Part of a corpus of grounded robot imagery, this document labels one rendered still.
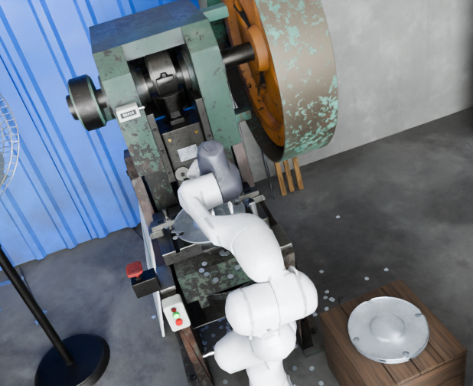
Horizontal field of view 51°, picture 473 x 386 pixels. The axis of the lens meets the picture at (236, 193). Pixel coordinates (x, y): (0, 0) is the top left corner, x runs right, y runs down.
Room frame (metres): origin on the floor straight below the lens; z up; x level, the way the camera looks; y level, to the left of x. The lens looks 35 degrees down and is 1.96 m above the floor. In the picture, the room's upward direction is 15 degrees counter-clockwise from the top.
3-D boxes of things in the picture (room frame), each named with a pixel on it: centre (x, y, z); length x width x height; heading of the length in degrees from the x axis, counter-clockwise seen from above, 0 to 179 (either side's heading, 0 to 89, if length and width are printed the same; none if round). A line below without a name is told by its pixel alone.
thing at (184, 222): (1.58, 0.13, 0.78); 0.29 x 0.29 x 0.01
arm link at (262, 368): (0.97, 0.02, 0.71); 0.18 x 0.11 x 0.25; 109
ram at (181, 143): (1.67, 0.14, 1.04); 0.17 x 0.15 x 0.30; 7
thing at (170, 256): (1.71, 0.14, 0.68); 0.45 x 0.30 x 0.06; 97
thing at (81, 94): (1.69, 0.39, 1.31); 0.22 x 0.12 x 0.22; 7
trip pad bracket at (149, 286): (1.44, 0.42, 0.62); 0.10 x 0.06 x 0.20; 97
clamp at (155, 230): (1.69, 0.31, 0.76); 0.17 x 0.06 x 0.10; 97
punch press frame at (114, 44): (1.85, 0.16, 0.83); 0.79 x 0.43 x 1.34; 7
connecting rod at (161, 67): (1.71, 0.14, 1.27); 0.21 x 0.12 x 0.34; 7
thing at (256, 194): (1.73, -0.02, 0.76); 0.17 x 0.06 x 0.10; 97
